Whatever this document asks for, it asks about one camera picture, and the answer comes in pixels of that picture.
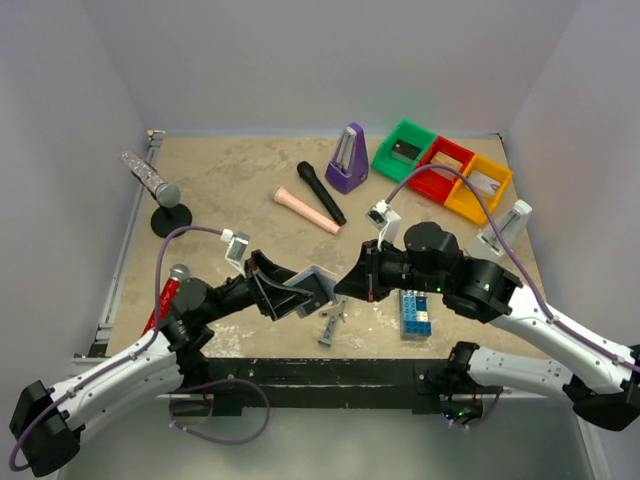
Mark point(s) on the black microphone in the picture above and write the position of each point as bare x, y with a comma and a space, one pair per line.
308, 174

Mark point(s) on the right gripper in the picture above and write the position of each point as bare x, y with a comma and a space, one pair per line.
373, 272

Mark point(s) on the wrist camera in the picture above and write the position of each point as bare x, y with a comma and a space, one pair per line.
237, 244
386, 220

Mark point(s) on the black card in green bin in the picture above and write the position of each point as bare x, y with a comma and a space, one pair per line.
405, 152

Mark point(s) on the green storage bin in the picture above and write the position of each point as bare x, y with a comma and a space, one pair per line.
411, 133

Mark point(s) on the grey truss beam piece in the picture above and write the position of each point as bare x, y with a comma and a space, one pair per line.
332, 314

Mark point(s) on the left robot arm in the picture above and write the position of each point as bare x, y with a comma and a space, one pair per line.
49, 422

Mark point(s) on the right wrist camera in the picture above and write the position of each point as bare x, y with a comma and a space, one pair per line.
386, 220

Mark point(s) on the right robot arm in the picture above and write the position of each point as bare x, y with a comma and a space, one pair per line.
599, 377

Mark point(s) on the purple metronome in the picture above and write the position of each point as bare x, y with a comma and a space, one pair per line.
349, 166

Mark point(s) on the white metronome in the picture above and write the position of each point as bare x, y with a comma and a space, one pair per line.
511, 226

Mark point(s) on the glitter microphone on stand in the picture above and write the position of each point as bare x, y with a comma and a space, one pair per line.
167, 195

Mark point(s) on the blue toy brick block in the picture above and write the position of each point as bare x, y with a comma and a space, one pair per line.
415, 322

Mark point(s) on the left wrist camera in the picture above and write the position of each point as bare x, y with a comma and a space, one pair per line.
237, 244

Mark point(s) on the tan card in red bin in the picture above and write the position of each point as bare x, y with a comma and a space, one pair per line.
444, 159

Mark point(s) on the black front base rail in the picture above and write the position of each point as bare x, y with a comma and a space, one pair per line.
416, 385

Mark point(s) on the pink microphone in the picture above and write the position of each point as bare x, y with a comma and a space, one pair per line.
282, 196

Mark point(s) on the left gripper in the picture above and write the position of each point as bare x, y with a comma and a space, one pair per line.
260, 287

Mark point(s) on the yellow storage bin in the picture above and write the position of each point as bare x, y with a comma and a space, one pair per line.
465, 203

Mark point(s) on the beige card holder wallet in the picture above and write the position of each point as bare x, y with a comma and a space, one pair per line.
320, 283

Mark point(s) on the red storage bin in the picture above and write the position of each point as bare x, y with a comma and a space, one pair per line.
436, 184

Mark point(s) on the white card in yellow bin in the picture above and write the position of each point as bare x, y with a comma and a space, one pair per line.
483, 184

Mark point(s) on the red glitter microphone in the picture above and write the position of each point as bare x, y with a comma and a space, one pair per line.
177, 274

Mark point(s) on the aluminium frame rail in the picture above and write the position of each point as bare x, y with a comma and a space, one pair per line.
125, 310

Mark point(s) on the black round microphone stand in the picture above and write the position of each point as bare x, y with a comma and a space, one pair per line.
164, 220

